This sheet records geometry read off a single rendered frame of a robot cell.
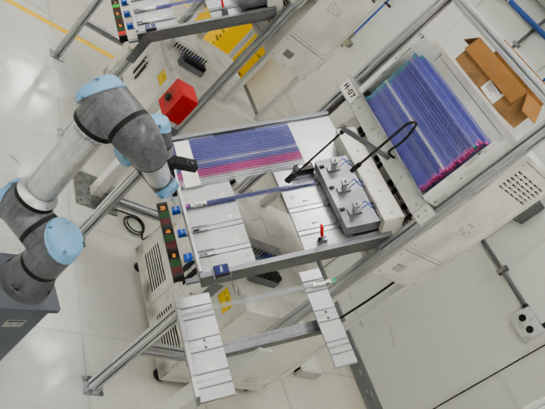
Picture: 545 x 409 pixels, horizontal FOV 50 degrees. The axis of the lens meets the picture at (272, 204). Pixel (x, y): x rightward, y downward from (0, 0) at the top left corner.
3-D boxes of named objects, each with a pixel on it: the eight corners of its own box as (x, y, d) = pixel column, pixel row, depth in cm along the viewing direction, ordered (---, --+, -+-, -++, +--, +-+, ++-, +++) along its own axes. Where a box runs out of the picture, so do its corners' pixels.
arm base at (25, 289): (3, 303, 156) (22, 282, 152) (-6, 256, 164) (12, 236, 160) (54, 305, 168) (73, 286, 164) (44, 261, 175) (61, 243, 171)
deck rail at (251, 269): (201, 287, 201) (200, 277, 196) (199, 282, 202) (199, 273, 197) (389, 244, 217) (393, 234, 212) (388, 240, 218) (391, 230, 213)
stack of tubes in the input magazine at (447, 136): (420, 190, 202) (485, 139, 191) (363, 97, 233) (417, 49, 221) (437, 201, 210) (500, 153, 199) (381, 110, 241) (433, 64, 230)
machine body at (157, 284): (149, 386, 248) (246, 310, 222) (126, 256, 290) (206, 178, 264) (255, 398, 292) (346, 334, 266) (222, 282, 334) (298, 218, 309)
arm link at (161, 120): (137, 119, 180) (159, 107, 185) (142, 145, 189) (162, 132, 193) (153, 132, 177) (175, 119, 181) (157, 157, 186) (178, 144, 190)
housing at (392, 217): (377, 244, 218) (384, 221, 207) (331, 153, 247) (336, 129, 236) (396, 239, 219) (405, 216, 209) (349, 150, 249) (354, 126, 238)
